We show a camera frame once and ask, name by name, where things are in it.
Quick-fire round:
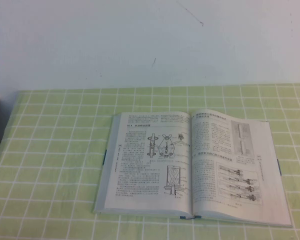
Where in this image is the technical book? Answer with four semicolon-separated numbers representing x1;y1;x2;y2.
92;108;294;229

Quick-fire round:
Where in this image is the green checked tablecloth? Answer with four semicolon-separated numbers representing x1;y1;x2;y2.
0;83;300;240

